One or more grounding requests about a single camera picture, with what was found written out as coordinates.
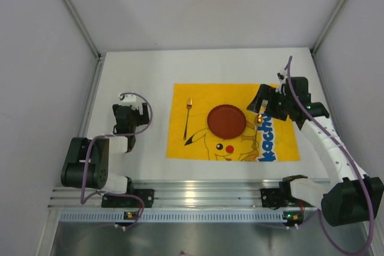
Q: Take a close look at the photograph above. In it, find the gold spoon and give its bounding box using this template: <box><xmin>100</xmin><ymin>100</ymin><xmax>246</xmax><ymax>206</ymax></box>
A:
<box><xmin>252</xmin><ymin>114</ymin><xmax>263</xmax><ymax>150</ymax></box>

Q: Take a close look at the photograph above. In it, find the red plastic plate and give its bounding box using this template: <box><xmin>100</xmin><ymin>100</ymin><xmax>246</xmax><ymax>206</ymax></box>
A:
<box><xmin>207</xmin><ymin>104</ymin><xmax>247</xmax><ymax>140</ymax></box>

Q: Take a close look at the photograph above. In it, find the yellow Pikachu cloth mat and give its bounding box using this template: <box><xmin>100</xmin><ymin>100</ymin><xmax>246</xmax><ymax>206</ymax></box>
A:
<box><xmin>167</xmin><ymin>83</ymin><xmax>301</xmax><ymax>162</ymax></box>

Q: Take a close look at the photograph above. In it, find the copper fork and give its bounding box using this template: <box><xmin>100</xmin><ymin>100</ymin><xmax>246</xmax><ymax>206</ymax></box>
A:
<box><xmin>183</xmin><ymin>97</ymin><xmax>193</xmax><ymax>140</ymax></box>

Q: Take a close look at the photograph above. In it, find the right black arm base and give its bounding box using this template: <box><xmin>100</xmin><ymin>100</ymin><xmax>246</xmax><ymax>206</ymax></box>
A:
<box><xmin>260</xmin><ymin>188</ymin><xmax>312</xmax><ymax>210</ymax></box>

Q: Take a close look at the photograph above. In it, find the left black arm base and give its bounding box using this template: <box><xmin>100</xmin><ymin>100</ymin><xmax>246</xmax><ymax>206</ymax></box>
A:
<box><xmin>101</xmin><ymin>189</ymin><xmax>155</xmax><ymax>208</ymax></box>

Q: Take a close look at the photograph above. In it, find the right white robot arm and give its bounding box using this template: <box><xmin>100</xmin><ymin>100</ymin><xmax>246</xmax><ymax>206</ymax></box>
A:
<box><xmin>247</xmin><ymin>77</ymin><xmax>383</xmax><ymax>227</ymax></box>

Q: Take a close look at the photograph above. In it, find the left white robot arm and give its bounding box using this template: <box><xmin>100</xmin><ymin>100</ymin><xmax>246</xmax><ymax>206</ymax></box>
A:
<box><xmin>61</xmin><ymin>103</ymin><xmax>151</xmax><ymax>189</ymax></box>

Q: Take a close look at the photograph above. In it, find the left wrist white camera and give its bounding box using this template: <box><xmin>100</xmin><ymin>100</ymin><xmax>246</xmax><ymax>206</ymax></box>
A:
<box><xmin>118</xmin><ymin>93</ymin><xmax>140</xmax><ymax>110</ymax></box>

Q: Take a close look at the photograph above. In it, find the wrist white camera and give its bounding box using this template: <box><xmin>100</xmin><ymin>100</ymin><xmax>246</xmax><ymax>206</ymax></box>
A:
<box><xmin>118</xmin><ymin>93</ymin><xmax>140</xmax><ymax>110</ymax></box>
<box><xmin>276</xmin><ymin>69</ymin><xmax>287</xmax><ymax>94</ymax></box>

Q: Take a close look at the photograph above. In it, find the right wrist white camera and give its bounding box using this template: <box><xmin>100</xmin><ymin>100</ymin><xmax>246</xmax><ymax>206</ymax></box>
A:
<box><xmin>276</xmin><ymin>69</ymin><xmax>287</xmax><ymax>94</ymax></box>

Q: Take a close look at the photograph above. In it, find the aluminium mounting rail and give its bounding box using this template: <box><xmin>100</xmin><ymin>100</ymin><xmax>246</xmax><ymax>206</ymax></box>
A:
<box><xmin>48</xmin><ymin>180</ymin><xmax>279</xmax><ymax>210</ymax></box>

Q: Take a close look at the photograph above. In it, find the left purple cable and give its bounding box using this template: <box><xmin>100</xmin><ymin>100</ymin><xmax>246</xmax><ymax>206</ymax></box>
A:
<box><xmin>80</xmin><ymin>92</ymin><xmax>154</xmax><ymax>228</ymax></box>

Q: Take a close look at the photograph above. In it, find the purple cable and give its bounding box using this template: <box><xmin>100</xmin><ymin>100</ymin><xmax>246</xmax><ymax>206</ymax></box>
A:
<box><xmin>80</xmin><ymin>92</ymin><xmax>154</xmax><ymax>228</ymax></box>
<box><xmin>283</xmin><ymin>56</ymin><xmax>376</xmax><ymax>254</ymax></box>

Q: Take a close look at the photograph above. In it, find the slotted grey cable duct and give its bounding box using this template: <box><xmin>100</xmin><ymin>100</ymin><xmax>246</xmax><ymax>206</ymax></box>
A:
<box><xmin>59</xmin><ymin>210</ymin><xmax>302</xmax><ymax>224</ymax></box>

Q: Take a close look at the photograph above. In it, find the right aluminium frame post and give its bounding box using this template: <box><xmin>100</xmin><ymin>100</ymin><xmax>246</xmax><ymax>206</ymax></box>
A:
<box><xmin>310</xmin><ymin>0</ymin><xmax>349</xmax><ymax>58</ymax></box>

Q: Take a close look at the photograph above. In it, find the aluminium frame post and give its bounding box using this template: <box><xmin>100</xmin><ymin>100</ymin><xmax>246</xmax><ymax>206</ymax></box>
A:
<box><xmin>310</xmin><ymin>0</ymin><xmax>349</xmax><ymax>58</ymax></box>
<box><xmin>44</xmin><ymin>0</ymin><xmax>101</xmax><ymax>59</ymax></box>

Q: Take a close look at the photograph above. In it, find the left aluminium frame post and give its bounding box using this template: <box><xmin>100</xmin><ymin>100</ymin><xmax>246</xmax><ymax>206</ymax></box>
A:
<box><xmin>44</xmin><ymin>0</ymin><xmax>101</xmax><ymax>59</ymax></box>

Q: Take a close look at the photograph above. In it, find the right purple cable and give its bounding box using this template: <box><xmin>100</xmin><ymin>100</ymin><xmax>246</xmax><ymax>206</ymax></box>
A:
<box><xmin>283</xmin><ymin>56</ymin><xmax>376</xmax><ymax>254</ymax></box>

